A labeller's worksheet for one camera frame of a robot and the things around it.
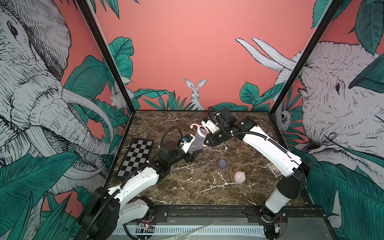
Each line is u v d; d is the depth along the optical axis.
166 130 0.58
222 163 0.90
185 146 0.68
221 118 0.57
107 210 0.40
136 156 0.93
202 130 0.75
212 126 0.67
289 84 1.02
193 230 0.70
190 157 0.71
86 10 0.70
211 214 0.75
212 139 0.65
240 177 0.82
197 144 0.73
